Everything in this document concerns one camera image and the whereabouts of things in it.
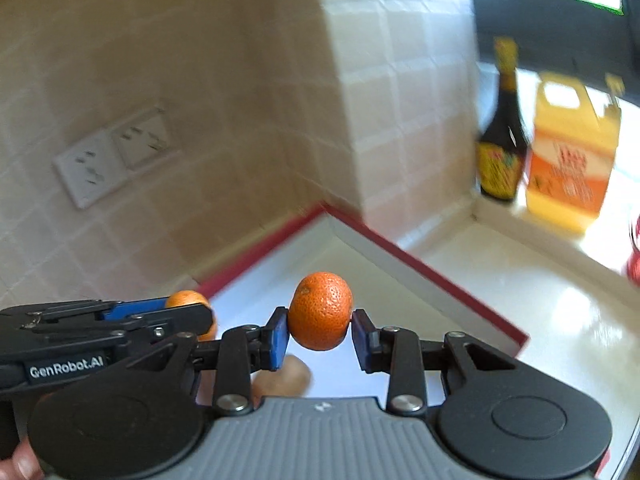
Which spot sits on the yellow oil jug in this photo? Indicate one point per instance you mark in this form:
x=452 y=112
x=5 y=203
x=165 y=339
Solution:
x=570 y=160

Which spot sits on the white tray with red rim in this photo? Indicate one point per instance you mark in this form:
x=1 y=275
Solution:
x=350 y=260

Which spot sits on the red object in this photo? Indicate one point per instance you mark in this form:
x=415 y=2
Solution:
x=634 y=255

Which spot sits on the orange tangerine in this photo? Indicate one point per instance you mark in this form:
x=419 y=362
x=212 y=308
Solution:
x=186 y=299
x=321 y=311

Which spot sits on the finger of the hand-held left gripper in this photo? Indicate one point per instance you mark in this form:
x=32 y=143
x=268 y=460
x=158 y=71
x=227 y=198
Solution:
x=135 y=309
x=175 y=317

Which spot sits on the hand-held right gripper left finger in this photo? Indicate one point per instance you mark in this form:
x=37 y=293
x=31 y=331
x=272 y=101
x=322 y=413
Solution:
x=279 y=340

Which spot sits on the person's left hand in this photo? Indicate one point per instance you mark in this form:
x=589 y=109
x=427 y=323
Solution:
x=22 y=460

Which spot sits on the dark soy sauce bottle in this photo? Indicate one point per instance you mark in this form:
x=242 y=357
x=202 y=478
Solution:
x=502 y=155

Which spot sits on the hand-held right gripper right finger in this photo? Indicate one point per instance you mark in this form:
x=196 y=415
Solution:
x=361 y=342

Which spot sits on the white wall socket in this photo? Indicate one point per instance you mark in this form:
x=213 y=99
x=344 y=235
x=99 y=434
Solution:
x=147 y=136
x=90 y=167

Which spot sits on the brown kiwi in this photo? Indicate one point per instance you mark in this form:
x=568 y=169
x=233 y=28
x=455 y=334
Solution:
x=287 y=377

